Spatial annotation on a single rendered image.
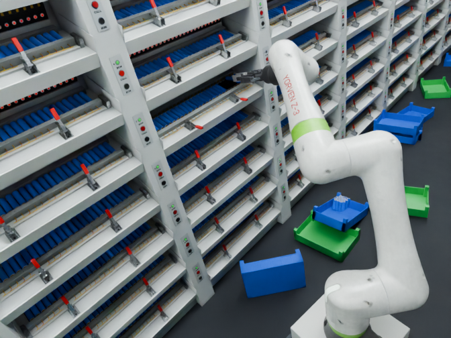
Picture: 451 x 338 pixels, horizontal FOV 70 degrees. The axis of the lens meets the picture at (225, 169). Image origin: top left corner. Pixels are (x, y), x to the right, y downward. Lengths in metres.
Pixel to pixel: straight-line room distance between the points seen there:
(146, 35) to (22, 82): 0.40
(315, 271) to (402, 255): 0.85
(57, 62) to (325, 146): 0.78
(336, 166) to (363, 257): 1.05
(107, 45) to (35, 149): 0.37
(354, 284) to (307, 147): 0.41
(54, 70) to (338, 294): 1.00
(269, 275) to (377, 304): 0.71
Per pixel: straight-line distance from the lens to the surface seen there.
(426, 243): 2.05
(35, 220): 1.15
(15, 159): 1.07
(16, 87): 1.02
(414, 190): 2.31
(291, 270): 1.67
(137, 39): 1.14
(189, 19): 1.26
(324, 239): 1.99
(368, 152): 0.97
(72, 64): 1.05
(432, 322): 1.77
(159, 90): 1.21
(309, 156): 0.93
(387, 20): 2.77
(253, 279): 1.67
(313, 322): 1.27
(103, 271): 1.40
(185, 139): 1.30
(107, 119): 1.11
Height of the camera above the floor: 1.47
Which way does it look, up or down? 34 degrees down
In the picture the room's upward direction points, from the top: 14 degrees counter-clockwise
